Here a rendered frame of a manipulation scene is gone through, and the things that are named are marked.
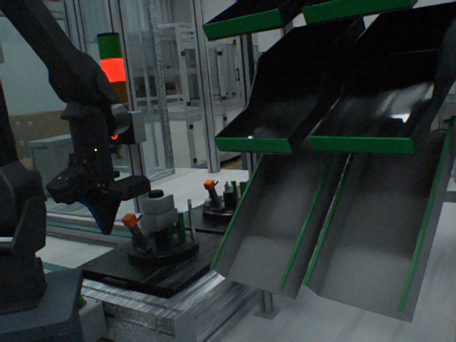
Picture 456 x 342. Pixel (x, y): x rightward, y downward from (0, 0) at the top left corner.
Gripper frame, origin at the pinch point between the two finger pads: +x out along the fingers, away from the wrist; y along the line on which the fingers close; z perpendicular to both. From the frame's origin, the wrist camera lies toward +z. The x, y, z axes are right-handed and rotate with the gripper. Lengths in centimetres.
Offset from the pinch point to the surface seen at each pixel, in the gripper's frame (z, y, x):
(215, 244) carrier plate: -19.9, 7.6, 12.3
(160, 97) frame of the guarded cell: -113, -84, -13
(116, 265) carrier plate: -4.6, -4.7, 12.0
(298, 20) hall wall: -1063, -426, -133
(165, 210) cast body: -13.0, 2.0, 3.3
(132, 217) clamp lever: -5.4, 0.9, 2.2
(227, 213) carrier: -32.9, 2.3, 10.5
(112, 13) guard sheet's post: -27.1, -18.7, -36.5
